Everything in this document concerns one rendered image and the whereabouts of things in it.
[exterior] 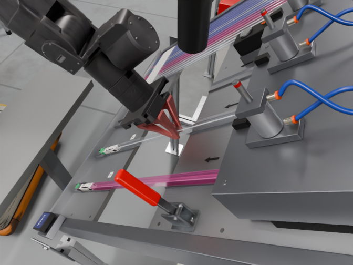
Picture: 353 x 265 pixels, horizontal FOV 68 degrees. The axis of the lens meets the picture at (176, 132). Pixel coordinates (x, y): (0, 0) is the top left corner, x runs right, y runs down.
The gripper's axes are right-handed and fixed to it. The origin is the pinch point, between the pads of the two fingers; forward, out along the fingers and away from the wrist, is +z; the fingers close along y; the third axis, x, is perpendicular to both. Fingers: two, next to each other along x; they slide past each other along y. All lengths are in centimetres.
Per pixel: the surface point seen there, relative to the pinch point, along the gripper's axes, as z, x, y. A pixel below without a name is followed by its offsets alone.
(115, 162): -0.1, 19.1, -4.5
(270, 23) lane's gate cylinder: -10.3, -25.3, -0.3
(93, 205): -0.1, 17.4, -15.4
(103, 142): -1.3, 33.0, 3.7
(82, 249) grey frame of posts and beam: 12.7, 40.5, -21.9
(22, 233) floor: 15, 119, -23
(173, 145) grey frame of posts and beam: 48, 79, 50
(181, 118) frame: 32, 58, 51
